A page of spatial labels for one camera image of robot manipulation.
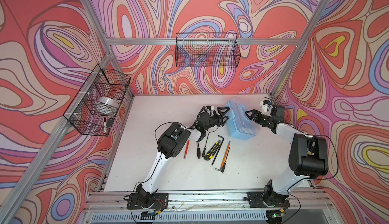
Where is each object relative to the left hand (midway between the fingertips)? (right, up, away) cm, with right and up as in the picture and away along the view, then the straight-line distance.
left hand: (232, 112), depth 88 cm
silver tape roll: (-66, +5, -15) cm, 68 cm away
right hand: (+12, -4, +7) cm, 15 cm away
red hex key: (-27, -19, +5) cm, 34 cm away
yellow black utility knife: (-12, -24, 0) cm, 26 cm away
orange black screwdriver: (-4, -27, 0) cm, 27 cm away
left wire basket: (-74, +1, -20) cm, 77 cm away
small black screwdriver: (-16, -22, +3) cm, 28 cm away
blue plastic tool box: (+4, -8, -4) cm, 9 cm away
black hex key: (-8, -22, +3) cm, 24 cm away
